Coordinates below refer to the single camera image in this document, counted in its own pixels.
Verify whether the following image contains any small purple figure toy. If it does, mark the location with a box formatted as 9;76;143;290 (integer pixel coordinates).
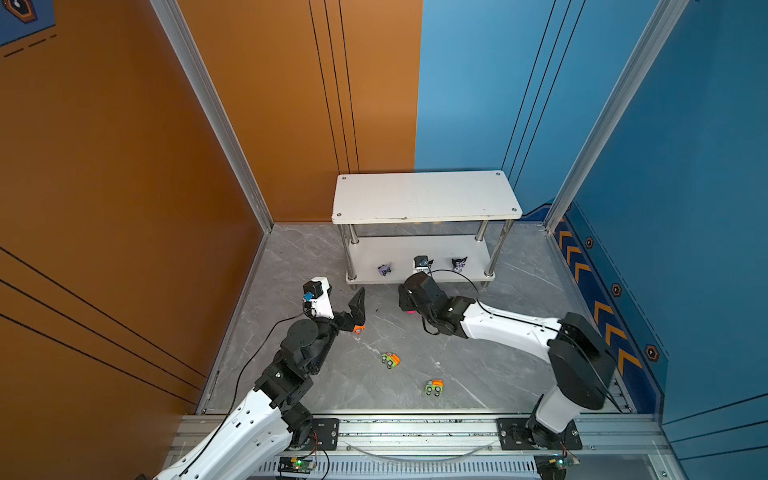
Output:
378;263;392;277

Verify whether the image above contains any black purple Kuromi figure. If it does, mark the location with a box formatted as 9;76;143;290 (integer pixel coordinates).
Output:
451;257;468;273

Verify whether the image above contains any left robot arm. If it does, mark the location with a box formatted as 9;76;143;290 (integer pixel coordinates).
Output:
155;278;366;479

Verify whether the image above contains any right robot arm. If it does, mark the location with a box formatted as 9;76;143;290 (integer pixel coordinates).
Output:
398;272;617;450

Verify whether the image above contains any white two-tier shelf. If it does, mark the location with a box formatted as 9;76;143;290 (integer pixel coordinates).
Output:
332;171;522;287

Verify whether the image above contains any orange green toy car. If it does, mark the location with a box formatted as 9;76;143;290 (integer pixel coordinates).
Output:
381;352;401;370

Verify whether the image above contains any green orange toy truck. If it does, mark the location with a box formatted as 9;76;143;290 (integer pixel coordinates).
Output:
425;379;445;397

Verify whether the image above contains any left circuit board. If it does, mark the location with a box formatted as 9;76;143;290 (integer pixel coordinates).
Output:
276;457;318;479

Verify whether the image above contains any circuit board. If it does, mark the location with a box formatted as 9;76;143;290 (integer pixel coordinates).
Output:
534;456;581;480
276;457;318;479

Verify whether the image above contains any right circuit board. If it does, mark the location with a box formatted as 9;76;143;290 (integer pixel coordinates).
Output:
534;456;581;480

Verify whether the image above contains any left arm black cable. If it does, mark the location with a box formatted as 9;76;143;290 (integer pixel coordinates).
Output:
176;311;307;478

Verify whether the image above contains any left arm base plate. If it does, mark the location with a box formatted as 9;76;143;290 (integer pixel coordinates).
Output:
288;417;340;451

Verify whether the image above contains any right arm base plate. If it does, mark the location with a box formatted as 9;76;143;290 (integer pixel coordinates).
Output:
496;417;583;451

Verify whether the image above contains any left aluminium corner post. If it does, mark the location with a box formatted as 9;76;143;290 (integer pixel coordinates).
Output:
149;0;274;235

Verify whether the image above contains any aluminium corner post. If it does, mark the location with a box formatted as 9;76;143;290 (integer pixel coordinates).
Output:
149;0;274;235
543;0;689;235

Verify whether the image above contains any right aluminium corner post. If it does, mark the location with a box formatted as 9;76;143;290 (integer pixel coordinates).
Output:
543;0;689;235

